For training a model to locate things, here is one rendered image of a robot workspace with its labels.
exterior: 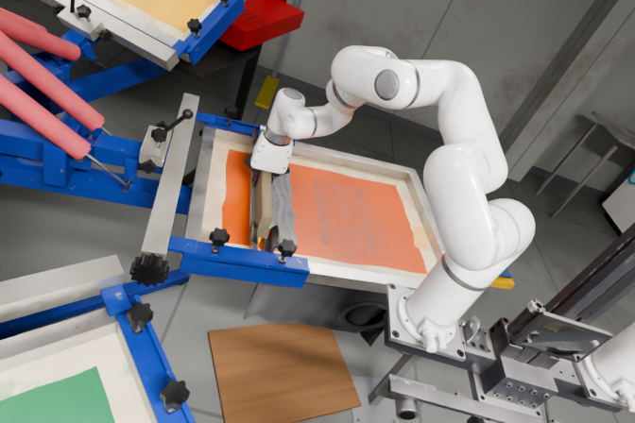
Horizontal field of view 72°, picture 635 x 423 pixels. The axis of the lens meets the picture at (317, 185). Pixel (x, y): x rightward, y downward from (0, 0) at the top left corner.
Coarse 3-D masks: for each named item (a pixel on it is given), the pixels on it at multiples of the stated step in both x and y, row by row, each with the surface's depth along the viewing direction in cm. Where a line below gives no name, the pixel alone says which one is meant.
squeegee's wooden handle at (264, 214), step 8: (264, 176) 120; (256, 184) 125; (264, 184) 117; (256, 192) 122; (264, 192) 115; (256, 200) 119; (264, 200) 112; (256, 208) 117; (264, 208) 110; (256, 216) 114; (264, 216) 108; (272, 216) 109; (264, 224) 109; (264, 232) 111
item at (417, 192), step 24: (360, 168) 159; (384, 168) 160; (408, 168) 165; (192, 192) 116; (192, 216) 109; (432, 216) 146; (432, 240) 139; (312, 264) 111; (360, 288) 114; (384, 288) 115
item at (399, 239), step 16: (224, 208) 121; (240, 208) 123; (304, 208) 132; (224, 224) 116; (240, 224) 118; (304, 224) 127; (384, 224) 140; (400, 224) 142; (240, 240) 114; (304, 240) 122; (320, 240) 124; (384, 240) 133; (400, 240) 136; (320, 256) 119; (336, 256) 121; (352, 256) 123; (368, 256) 125; (384, 256) 128; (400, 256) 130; (416, 256) 133; (416, 272) 127
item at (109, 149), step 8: (104, 136) 113; (112, 136) 114; (96, 144) 110; (104, 144) 111; (112, 144) 112; (120, 144) 113; (128, 144) 114; (136, 144) 115; (96, 152) 110; (104, 152) 111; (112, 152) 111; (120, 152) 111; (128, 152) 112; (136, 152) 113; (96, 160) 112; (104, 160) 112; (112, 160) 112; (120, 160) 113; (160, 168) 116
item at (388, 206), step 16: (240, 160) 140; (240, 176) 134; (304, 176) 145; (320, 176) 148; (336, 176) 151; (240, 192) 128; (304, 192) 138; (384, 192) 154; (384, 208) 146; (400, 208) 150
